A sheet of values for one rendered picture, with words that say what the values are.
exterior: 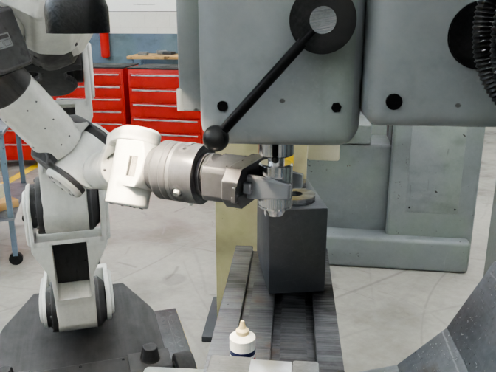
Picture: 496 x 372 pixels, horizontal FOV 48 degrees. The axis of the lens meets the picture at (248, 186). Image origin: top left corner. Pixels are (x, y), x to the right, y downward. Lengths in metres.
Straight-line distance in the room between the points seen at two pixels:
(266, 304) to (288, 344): 0.15
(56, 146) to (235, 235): 1.69
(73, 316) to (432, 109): 1.22
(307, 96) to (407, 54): 0.12
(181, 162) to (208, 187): 0.05
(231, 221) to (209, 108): 2.00
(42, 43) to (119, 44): 9.12
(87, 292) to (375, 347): 1.56
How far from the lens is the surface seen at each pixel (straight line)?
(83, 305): 1.61
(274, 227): 1.14
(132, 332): 1.75
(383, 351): 2.74
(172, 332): 2.06
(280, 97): 0.65
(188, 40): 0.74
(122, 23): 10.17
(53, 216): 1.41
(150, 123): 5.52
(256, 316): 1.12
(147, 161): 0.83
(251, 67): 0.65
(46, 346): 1.75
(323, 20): 0.61
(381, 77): 0.63
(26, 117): 1.03
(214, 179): 0.76
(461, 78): 0.65
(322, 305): 1.16
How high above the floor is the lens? 1.46
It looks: 17 degrees down
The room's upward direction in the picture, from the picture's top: straight up
